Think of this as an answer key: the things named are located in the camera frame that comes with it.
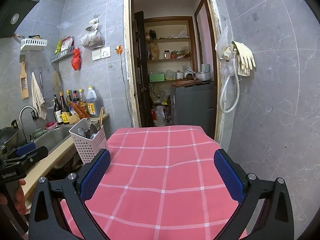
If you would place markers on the metal pot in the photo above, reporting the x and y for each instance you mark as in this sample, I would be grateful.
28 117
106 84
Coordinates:
202 76

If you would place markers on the wooden grater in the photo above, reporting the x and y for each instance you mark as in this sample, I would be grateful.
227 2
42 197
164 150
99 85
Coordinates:
24 83

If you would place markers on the yellow green snack packet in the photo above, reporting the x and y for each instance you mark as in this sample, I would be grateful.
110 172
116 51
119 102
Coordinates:
58 47

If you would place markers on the wooden chopstick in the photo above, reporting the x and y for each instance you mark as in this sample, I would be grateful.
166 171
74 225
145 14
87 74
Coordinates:
100 120
102 116

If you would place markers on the black pump bottle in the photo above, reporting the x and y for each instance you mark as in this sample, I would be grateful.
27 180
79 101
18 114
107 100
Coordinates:
57 112

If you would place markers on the orange plug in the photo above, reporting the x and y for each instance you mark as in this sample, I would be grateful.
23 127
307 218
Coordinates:
119 49

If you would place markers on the wooden door frame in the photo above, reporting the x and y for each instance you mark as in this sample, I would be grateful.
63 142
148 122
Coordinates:
127 55

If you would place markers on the red plastic bag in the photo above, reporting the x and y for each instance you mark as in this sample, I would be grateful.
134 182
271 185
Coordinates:
76 61

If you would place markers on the chrome faucet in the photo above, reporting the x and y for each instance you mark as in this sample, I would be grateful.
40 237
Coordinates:
25 110

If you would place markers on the clear bag of dried goods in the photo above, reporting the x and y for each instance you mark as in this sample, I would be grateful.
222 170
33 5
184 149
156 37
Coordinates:
93 40

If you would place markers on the glass jar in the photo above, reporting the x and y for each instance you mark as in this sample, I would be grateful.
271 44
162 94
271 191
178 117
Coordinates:
166 55

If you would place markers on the red white snack packet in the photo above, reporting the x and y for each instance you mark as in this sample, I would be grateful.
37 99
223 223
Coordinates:
67 43

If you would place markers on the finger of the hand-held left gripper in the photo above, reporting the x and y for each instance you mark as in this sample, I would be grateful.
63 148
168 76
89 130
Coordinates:
38 152
26 148

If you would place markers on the person's left hand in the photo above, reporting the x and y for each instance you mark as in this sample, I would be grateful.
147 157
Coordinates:
20 197

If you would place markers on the yellow label soy sauce bottle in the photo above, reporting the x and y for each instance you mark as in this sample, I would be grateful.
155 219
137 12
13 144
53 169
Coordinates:
65 116

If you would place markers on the green box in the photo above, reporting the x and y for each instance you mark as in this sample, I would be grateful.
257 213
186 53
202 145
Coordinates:
157 77

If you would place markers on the wooden shelf unit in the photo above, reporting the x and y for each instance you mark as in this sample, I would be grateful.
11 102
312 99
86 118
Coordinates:
170 40

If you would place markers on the dark sauce bottle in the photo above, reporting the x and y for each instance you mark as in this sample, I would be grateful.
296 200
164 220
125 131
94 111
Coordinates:
68 96

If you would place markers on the orange packet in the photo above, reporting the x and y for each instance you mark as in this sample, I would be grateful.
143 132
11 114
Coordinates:
80 110

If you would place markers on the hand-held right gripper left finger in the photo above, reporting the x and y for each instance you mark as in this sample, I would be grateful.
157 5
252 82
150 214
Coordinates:
96 172

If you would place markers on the hanging beige scrubber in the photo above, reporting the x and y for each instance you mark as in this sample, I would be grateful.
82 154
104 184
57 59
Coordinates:
57 82

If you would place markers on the grey wall rack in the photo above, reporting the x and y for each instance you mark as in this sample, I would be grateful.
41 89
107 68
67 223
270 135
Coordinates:
62 55

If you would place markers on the black range hood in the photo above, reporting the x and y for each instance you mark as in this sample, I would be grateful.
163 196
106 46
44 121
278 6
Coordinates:
15 12

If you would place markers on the plastic bags on floor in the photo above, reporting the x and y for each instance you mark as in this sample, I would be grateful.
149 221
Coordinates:
159 116

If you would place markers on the wooden cutting board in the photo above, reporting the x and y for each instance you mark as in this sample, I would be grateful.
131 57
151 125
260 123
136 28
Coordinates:
185 82

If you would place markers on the pink sponge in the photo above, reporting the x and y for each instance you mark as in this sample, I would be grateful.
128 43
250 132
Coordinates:
51 125

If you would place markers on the red cap sauce bottle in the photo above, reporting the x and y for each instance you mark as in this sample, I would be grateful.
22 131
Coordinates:
75 96

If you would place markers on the pink checked tablecloth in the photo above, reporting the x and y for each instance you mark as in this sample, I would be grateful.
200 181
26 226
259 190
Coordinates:
165 180

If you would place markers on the beige roll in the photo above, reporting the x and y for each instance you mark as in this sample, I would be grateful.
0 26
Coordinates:
74 119

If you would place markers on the grey washing machine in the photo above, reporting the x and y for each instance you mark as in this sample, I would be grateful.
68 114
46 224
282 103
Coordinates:
193 105

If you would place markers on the cream rubber gloves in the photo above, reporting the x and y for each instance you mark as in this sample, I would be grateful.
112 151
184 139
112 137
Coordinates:
246 57

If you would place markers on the hanging clear plastic bag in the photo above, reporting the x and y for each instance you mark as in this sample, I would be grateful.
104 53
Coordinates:
223 47

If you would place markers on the white perforated utensil holder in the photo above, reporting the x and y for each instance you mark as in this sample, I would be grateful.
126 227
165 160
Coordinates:
91 150

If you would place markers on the hanging metal utensil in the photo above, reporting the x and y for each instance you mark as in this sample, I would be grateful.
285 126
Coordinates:
43 90

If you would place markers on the large oil jug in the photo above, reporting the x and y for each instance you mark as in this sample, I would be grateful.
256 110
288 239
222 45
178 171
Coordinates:
93 103

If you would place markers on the yellow cap sauce bottle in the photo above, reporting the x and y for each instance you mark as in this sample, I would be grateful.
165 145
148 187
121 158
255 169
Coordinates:
82 101

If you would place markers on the white wall switch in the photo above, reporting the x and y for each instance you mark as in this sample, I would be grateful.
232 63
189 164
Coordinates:
96 55

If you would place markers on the white wall basket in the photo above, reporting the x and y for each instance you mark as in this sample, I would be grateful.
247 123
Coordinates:
33 43

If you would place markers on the beige hanging towel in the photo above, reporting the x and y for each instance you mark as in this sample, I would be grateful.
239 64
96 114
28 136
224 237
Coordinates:
38 97

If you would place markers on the white wall socket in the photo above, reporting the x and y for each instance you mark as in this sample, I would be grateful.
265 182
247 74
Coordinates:
105 52

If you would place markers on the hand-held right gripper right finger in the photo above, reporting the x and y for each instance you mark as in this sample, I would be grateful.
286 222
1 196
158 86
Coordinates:
228 173

